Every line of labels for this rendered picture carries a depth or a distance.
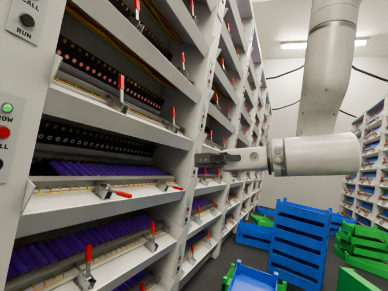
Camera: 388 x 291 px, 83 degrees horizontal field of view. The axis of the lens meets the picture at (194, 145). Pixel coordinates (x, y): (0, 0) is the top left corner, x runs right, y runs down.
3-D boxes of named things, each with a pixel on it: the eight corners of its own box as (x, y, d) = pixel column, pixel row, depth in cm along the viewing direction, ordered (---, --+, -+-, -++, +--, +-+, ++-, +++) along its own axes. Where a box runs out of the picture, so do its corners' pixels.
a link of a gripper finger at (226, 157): (238, 159, 43) (212, 160, 45) (247, 161, 50) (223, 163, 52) (238, 153, 43) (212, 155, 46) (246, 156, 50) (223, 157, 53)
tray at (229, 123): (232, 133, 156) (242, 116, 155) (204, 109, 100) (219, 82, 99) (209, 121, 164) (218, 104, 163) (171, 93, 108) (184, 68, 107)
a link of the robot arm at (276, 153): (286, 176, 43) (270, 176, 44) (286, 176, 51) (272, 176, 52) (282, 134, 44) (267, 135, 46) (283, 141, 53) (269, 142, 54)
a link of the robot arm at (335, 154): (283, 141, 53) (283, 135, 45) (347, 135, 48) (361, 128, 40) (286, 176, 52) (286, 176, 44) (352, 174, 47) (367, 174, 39)
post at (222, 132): (219, 254, 158) (255, 21, 170) (215, 258, 149) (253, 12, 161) (194, 245, 166) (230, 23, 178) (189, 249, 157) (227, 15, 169)
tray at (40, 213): (181, 200, 89) (191, 179, 88) (7, 241, 33) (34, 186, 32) (145, 174, 97) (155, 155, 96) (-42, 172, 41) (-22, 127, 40)
